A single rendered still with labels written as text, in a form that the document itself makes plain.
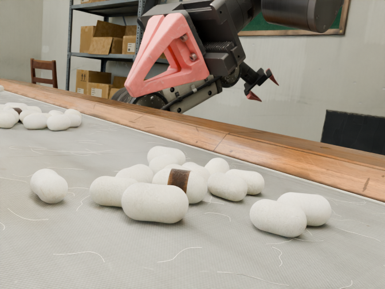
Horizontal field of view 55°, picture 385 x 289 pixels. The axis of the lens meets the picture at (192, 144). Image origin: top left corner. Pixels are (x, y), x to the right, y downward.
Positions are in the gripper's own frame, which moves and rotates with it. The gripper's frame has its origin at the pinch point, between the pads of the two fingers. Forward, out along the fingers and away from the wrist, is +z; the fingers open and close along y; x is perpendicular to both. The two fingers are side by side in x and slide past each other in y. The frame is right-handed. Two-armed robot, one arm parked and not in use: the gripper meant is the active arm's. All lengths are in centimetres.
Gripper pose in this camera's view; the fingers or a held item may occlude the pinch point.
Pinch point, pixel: (135, 86)
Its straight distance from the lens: 34.3
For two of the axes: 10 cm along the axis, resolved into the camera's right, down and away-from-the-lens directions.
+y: 6.5, 2.0, -7.3
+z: -6.4, 6.7, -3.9
